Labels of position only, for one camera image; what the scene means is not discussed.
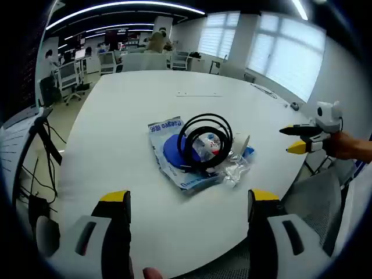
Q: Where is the black office chair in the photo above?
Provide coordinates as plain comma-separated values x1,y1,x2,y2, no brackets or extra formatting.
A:
40,77,62,107

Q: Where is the white partition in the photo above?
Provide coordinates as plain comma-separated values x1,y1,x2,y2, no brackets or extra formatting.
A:
120,53,168,72

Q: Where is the blue tissue pack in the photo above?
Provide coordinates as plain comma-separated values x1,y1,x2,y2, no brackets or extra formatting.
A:
232,144,257,169

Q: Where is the blue pad plastic packet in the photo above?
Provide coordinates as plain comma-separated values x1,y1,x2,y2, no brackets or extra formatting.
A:
147,117,224,196

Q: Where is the white mesh office chair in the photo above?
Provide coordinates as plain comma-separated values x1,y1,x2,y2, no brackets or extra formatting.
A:
56,62,87,105
98,51,119,75

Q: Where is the grey mesh chair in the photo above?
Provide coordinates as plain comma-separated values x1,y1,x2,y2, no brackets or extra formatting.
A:
284,171,349,256

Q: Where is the thin black cable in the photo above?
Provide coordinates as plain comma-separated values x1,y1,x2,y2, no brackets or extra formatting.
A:
251,83,281,99

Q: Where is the clear plastic bottle red label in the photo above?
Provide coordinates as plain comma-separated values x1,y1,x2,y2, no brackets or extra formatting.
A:
190,131,244,188

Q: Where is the person's right hand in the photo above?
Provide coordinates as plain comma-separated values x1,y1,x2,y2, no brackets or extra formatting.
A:
325,132,360,160

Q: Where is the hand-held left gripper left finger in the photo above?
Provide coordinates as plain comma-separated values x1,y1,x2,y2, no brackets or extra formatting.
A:
48,190,132,279

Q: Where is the ceiling light strip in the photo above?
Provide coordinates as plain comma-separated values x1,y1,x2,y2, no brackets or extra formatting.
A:
45,1,207,31

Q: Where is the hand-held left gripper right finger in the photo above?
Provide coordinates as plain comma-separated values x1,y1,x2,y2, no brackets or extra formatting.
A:
248,188,332,279

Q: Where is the person's left hand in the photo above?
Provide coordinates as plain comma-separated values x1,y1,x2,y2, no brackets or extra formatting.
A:
144,267,164,279

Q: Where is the black power adapter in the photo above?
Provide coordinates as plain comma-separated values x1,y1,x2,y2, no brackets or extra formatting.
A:
28,195,52,217

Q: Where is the window with white blinds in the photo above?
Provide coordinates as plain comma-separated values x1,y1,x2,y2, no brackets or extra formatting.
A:
246,14,326,101
200,13,241,58

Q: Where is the white table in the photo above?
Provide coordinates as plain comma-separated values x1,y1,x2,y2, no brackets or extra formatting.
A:
59,70,317,279

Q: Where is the black hanging cable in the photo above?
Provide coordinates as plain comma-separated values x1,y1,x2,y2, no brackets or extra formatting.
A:
28,121,67,204

